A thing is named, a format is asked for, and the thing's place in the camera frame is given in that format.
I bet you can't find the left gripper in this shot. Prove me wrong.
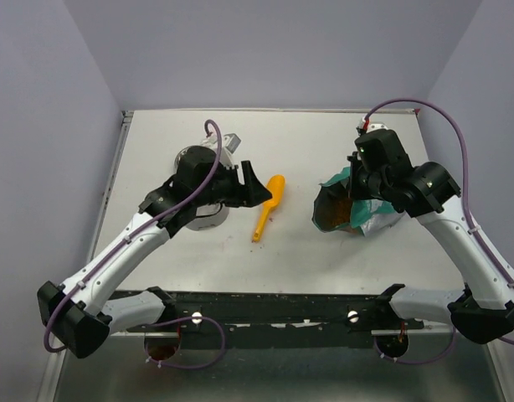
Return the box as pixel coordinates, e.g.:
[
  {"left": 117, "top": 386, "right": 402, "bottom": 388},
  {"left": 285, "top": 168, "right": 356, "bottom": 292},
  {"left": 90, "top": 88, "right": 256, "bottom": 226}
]
[{"left": 195, "top": 161, "right": 274, "bottom": 209}]

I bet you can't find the yellow plastic scoop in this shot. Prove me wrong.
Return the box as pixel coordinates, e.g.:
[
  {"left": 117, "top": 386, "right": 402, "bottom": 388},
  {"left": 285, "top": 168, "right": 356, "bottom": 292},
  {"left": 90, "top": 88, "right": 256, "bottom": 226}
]
[{"left": 252, "top": 174, "right": 285, "bottom": 243}]

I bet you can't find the green pet food bag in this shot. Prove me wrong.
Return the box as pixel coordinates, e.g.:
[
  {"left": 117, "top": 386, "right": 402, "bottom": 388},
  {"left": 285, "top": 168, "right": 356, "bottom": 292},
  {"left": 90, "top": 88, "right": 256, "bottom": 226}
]
[{"left": 311, "top": 167, "right": 404, "bottom": 237}]

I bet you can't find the brown pet food kibble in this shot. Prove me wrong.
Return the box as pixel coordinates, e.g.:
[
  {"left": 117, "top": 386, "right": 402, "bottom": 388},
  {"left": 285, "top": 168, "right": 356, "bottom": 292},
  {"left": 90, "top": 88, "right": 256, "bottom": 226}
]
[{"left": 321, "top": 198, "right": 353, "bottom": 231}]

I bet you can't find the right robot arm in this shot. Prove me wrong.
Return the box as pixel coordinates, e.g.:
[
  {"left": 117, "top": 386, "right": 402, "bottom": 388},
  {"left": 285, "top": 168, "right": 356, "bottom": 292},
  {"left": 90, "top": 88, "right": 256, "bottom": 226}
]
[{"left": 347, "top": 125, "right": 514, "bottom": 344}]

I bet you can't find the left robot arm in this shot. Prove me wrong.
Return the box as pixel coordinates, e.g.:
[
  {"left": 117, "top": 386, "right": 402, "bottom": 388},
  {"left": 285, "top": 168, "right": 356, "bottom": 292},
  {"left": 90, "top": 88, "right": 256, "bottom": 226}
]
[{"left": 37, "top": 146, "right": 272, "bottom": 358}]

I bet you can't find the grey double bowl feeder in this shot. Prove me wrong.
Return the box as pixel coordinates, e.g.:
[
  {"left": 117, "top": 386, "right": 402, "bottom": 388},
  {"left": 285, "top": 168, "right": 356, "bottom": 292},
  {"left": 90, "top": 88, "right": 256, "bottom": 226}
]
[{"left": 173, "top": 146, "right": 233, "bottom": 231}]

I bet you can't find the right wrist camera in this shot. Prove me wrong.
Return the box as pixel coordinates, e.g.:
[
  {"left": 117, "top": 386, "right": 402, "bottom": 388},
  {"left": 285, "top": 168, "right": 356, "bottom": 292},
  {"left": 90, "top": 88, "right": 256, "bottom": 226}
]
[{"left": 356, "top": 118, "right": 388, "bottom": 136}]

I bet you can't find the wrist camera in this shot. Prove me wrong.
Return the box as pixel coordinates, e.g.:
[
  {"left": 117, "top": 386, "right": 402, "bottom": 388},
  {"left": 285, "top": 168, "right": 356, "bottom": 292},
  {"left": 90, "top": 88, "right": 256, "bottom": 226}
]
[
  {"left": 356, "top": 118, "right": 388, "bottom": 136},
  {"left": 220, "top": 133, "right": 241, "bottom": 167}
]

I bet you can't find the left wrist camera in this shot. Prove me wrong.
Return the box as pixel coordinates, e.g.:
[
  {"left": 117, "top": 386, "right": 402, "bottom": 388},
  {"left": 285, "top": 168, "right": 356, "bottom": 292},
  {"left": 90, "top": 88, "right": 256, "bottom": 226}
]
[{"left": 220, "top": 133, "right": 241, "bottom": 167}]

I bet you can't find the aluminium frame profile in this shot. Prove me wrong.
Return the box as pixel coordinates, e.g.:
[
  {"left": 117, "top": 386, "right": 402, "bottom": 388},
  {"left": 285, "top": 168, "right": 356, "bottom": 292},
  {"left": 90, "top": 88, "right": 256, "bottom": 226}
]
[{"left": 55, "top": 296, "right": 501, "bottom": 336}]

